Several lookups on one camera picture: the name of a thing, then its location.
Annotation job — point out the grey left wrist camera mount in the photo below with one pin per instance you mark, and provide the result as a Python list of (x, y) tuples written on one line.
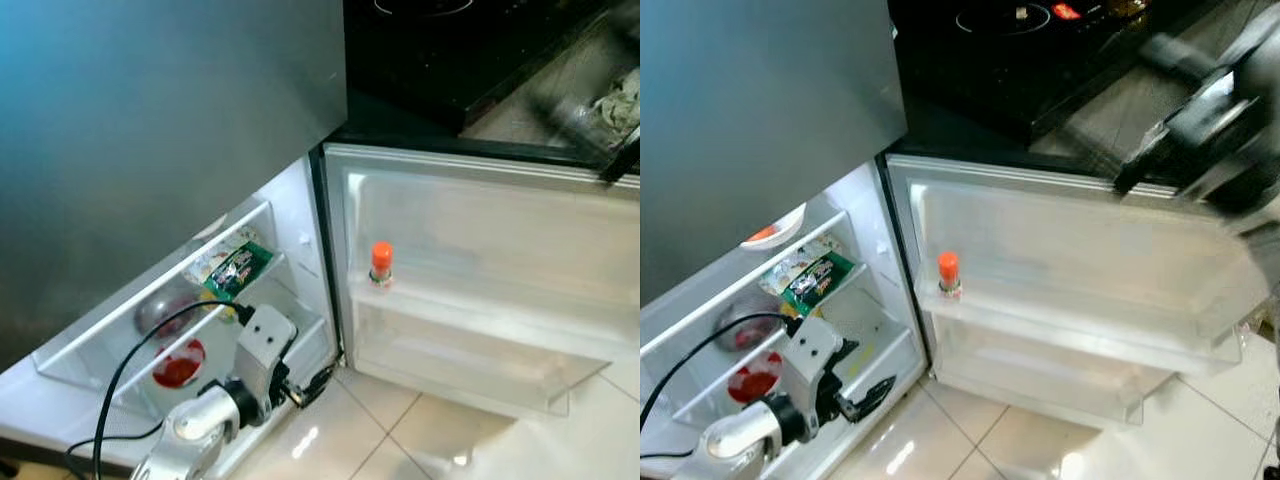
[(265, 345), (815, 355)]

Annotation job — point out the grey fridge door with shelves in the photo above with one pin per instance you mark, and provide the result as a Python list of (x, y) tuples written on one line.
[(480, 230), (1050, 240)]

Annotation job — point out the white plate with orange food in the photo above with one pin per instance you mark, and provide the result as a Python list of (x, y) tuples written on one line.
[(775, 232), (208, 228)]

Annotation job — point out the silver snack packet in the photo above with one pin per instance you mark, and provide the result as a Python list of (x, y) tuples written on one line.
[(780, 272), (205, 262)]

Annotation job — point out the green snack packet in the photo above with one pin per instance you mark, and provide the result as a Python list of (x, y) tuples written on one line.
[(820, 285), (240, 272)]

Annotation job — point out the grey freezer door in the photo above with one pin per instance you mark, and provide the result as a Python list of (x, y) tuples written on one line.
[(760, 130), (150, 150)]

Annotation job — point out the orange-capped bottle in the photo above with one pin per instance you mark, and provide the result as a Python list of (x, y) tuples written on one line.
[(381, 265), (948, 275)]

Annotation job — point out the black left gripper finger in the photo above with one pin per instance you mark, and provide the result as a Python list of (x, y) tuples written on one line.
[(322, 376), (305, 396), (858, 410), (880, 388)]

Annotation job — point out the glass shelf white trim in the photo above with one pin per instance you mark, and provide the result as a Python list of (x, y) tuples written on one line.
[(858, 278), (150, 284), (740, 282), (270, 272)]

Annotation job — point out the clear door shelf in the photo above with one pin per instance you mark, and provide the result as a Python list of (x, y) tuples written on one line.
[(1040, 388), (470, 378), (1080, 337), (500, 322)]

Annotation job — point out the grey crumpled plastic bag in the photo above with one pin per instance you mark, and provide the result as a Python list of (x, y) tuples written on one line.
[(615, 100)]

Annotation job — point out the black induction cooktop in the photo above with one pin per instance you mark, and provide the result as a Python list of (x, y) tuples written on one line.
[(1000, 50), (430, 40)]

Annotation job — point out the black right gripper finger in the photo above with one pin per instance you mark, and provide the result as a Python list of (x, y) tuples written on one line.
[(1140, 170), (622, 165)]

